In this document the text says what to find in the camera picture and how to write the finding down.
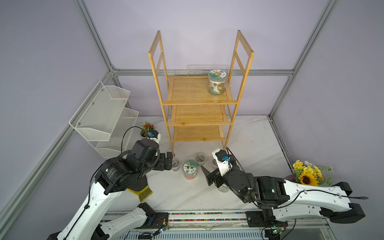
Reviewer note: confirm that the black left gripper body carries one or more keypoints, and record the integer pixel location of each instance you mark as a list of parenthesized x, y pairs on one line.
[(160, 165)]

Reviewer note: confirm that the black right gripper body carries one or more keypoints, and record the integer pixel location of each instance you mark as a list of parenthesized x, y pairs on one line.
[(219, 179)]

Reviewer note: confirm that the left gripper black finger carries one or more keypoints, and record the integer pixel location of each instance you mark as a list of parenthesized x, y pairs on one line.
[(169, 156), (169, 165)]

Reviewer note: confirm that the seed jar with red base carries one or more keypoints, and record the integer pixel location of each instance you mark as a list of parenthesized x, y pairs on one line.
[(190, 170)]

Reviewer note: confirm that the green-lid sunflower seed jar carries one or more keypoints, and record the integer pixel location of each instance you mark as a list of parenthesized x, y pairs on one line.
[(217, 82)]

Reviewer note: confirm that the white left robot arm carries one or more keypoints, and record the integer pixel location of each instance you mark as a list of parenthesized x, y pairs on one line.
[(110, 180)]

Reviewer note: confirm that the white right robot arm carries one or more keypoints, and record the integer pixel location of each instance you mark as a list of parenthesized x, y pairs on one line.
[(281, 200)]

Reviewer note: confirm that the small clear seed cup left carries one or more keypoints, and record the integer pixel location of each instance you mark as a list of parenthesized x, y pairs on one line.
[(176, 164)]

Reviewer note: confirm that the small clear seed cup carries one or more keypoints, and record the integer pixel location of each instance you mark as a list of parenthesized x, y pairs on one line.
[(200, 159), (176, 164), (214, 164)]

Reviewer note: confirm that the small clear seed cup right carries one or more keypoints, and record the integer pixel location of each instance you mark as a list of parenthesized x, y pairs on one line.
[(214, 164)]

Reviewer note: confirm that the seed jar with floral lid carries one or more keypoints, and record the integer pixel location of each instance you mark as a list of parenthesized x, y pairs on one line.
[(224, 188)]

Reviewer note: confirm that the small clear seed cup middle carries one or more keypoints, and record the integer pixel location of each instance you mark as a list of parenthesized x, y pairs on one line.
[(200, 159)]

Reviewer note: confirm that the bamboo three-tier shelf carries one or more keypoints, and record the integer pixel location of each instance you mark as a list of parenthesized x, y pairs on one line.
[(190, 112)]

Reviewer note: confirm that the black and yellow glove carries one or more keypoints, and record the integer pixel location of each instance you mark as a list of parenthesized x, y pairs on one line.
[(141, 188)]

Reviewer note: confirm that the green pot with red flowers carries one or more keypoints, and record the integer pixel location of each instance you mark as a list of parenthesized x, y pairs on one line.
[(147, 129)]

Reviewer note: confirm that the sunflower bouquet in vase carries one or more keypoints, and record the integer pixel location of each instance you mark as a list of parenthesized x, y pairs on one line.
[(307, 173)]

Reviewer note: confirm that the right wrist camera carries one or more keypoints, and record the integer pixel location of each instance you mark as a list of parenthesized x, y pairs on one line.
[(223, 161)]

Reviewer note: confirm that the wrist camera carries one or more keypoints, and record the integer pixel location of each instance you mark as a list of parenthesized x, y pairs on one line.
[(223, 161), (154, 136)]

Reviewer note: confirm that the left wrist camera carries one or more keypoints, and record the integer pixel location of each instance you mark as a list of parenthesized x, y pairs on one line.
[(154, 136)]

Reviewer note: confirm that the white mesh wall basket rack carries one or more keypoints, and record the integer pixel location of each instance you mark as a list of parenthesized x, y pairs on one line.
[(103, 118)]

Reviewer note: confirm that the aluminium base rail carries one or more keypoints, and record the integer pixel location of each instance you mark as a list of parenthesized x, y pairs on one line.
[(207, 225)]

